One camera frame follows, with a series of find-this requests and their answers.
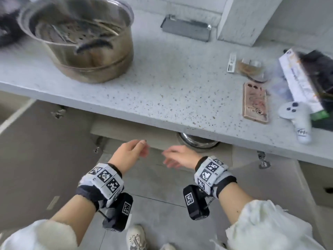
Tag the person's left hand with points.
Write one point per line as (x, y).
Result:
(127, 153)

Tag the person's right hand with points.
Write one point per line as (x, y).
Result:
(184, 157)

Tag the person's left fingers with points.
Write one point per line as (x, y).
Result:
(142, 149)

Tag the person's right fingers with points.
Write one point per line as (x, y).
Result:
(170, 157)

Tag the person's left forearm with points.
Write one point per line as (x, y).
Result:
(70, 216)

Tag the person's right forearm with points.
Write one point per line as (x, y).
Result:
(232, 205)

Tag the steel bowl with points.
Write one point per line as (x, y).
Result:
(197, 143)

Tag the metal cabinet hinge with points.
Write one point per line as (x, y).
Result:
(59, 112)
(263, 160)
(98, 145)

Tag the marker-patterned right wrist band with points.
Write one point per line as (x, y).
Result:
(212, 174)

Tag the marker-patterned wrist band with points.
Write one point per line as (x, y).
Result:
(212, 174)
(104, 182)

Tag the marker-patterned left wrist band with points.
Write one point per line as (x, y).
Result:
(104, 182)

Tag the white sneaker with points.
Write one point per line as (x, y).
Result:
(135, 238)
(168, 247)

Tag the large stainless steel pot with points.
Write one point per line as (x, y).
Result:
(104, 59)

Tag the rose gold smartphone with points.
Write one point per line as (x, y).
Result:
(255, 102)

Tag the small white plastic piece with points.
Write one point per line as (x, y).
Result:
(231, 62)

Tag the clear bag with brown contents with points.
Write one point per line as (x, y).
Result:
(251, 68)

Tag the white jacket sleeve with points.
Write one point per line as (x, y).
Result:
(36, 236)
(268, 229)

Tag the small metal tray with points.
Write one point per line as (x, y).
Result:
(186, 28)

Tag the white handheld controller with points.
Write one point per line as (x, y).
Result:
(299, 119)

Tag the perforated steel steamer plate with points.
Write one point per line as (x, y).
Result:
(70, 32)

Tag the beige cabinet door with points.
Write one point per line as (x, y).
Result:
(318, 183)

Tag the long white cardboard box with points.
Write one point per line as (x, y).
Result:
(299, 78)

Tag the black bag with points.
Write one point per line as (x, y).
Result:
(321, 75)

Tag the dark fuzzy object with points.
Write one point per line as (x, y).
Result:
(7, 25)

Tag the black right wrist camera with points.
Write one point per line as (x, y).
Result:
(195, 203)

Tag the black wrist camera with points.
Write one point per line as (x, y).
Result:
(195, 203)
(120, 212)

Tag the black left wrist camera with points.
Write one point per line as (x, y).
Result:
(120, 212)

